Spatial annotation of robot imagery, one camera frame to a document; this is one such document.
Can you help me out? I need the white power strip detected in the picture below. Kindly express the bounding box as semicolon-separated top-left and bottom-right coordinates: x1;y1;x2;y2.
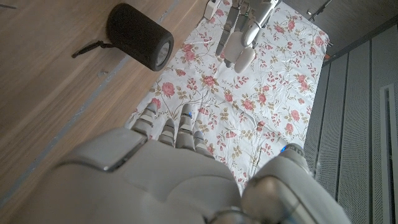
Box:
203;0;222;21

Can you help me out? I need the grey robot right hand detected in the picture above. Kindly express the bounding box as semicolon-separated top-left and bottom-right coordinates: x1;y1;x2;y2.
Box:
12;102;352;224

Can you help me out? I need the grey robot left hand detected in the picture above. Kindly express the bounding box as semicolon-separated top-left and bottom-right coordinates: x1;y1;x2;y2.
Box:
214;0;280;68

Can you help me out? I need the black metal stand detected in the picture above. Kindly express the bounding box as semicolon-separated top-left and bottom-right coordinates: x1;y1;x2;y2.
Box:
306;0;332;22

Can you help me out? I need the white AirPods case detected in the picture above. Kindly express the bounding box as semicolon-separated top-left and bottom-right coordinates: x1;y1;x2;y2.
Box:
223;30;257;74

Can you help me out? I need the black cylindrical speaker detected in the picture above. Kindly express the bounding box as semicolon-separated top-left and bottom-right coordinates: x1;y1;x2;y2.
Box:
71;2;175;72

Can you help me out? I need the floral backdrop cloth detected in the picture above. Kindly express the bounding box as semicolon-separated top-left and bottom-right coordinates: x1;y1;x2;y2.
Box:
124;0;330;194

